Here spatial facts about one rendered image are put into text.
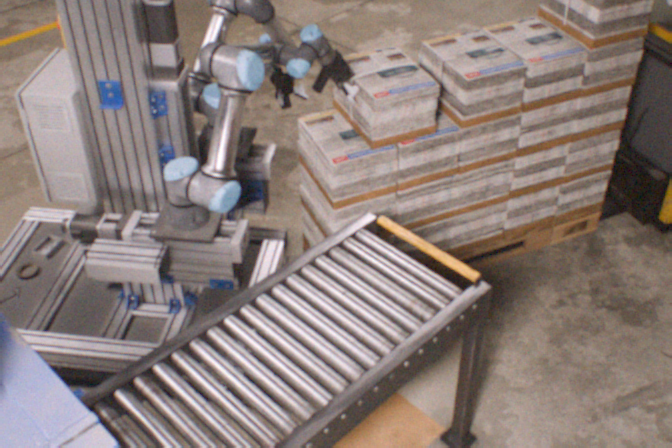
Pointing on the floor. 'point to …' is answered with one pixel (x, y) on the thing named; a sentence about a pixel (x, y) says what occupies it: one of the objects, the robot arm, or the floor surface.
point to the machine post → (84, 435)
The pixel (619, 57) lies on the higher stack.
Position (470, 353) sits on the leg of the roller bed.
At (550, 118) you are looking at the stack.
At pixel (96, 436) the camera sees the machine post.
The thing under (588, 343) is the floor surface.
